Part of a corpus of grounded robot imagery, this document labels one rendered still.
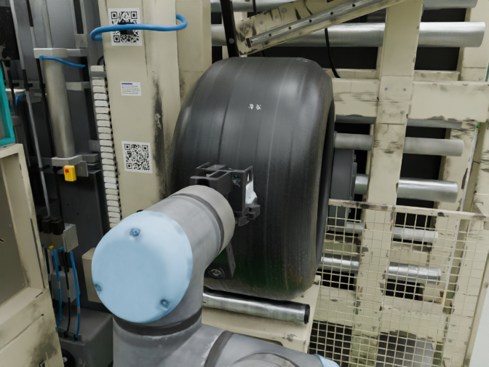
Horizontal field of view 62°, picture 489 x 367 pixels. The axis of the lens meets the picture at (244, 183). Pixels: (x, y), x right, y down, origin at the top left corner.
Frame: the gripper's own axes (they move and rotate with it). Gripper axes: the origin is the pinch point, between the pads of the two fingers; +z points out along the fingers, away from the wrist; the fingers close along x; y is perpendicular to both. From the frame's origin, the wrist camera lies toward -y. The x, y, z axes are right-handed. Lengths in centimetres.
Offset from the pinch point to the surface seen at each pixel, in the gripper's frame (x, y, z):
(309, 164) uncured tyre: -10.2, 5.3, 5.6
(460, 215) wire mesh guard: -49, -17, 63
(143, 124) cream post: 29.9, 9.2, 18.9
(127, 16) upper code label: 31.5, 32.3, 16.3
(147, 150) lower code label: 29.5, 3.2, 19.5
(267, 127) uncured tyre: -2.4, 11.6, 5.0
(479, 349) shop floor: -87, -108, 143
